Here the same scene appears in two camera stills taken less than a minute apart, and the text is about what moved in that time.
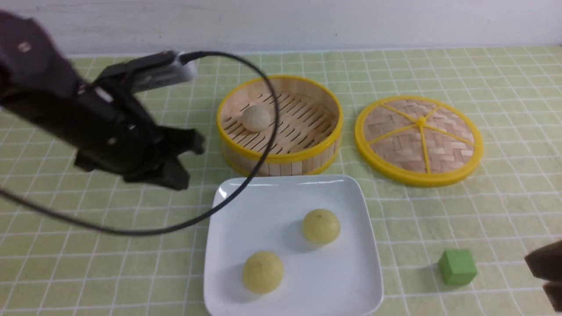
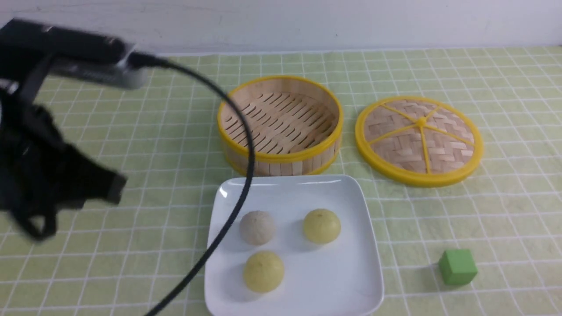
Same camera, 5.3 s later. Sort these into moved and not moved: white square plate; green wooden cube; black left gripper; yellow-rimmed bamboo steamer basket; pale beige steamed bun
Moved: black left gripper; pale beige steamed bun
Not moved: yellow-rimmed bamboo steamer basket; white square plate; green wooden cube
